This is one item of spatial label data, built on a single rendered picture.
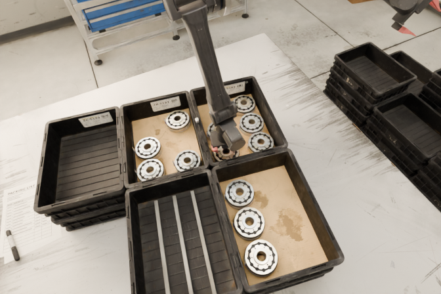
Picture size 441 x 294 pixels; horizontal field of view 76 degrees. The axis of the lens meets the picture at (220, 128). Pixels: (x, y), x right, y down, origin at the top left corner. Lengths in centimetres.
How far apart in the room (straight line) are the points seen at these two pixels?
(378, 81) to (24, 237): 205
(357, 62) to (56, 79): 262
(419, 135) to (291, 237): 125
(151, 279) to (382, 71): 182
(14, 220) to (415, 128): 212
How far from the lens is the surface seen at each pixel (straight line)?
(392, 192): 136
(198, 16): 70
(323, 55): 298
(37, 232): 139
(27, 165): 160
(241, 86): 129
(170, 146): 120
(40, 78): 327
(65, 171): 130
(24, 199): 150
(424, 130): 210
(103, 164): 124
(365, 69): 214
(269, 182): 109
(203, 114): 127
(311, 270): 91
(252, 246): 98
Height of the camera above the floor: 180
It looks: 53 degrees down
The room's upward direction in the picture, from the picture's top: 5 degrees counter-clockwise
